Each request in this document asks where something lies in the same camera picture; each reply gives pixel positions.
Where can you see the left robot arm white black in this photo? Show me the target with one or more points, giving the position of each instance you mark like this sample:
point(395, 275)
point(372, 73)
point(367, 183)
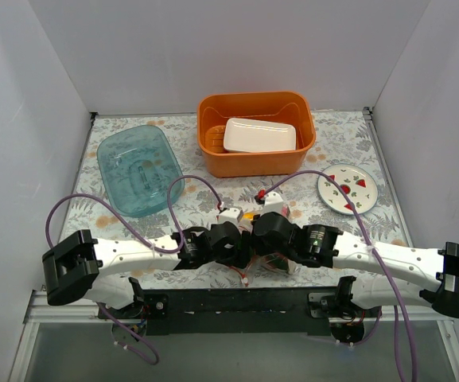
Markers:
point(82, 266)

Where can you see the clear zip top bag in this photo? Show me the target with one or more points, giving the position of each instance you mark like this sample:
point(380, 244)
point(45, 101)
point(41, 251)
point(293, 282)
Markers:
point(247, 274)

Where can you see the yellow fake bell pepper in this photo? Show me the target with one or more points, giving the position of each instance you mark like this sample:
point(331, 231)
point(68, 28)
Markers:
point(249, 215)

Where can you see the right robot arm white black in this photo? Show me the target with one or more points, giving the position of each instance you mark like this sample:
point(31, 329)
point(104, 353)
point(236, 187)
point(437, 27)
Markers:
point(409, 276)

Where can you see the watermelon pattern round plate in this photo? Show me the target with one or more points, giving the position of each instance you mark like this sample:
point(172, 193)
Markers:
point(356, 183)

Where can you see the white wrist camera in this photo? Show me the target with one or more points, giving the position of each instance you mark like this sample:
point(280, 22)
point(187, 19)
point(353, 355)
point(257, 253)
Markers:
point(231, 215)
point(271, 202)

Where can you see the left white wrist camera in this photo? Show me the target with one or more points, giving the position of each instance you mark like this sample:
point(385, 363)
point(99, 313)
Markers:
point(231, 215)

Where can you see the orange plastic bin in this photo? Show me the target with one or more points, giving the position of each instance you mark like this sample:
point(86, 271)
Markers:
point(214, 111)

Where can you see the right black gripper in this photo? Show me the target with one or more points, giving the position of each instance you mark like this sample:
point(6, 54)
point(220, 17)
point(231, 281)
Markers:
point(276, 263)

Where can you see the teal transparent plastic tray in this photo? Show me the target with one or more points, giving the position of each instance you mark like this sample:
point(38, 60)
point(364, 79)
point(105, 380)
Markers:
point(137, 166)

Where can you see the white rectangular tray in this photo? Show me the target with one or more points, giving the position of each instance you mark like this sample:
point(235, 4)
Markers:
point(257, 136)

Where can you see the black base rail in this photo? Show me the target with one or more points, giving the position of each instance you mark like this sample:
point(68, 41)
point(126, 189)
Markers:
point(243, 310)

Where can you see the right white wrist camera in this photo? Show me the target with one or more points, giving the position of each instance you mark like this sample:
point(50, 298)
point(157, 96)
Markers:
point(271, 202)

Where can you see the floral table mat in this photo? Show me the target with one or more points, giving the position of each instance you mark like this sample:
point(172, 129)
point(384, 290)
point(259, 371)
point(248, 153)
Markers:
point(342, 137)

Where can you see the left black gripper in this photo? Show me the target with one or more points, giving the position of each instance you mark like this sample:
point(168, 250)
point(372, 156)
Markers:
point(243, 252)

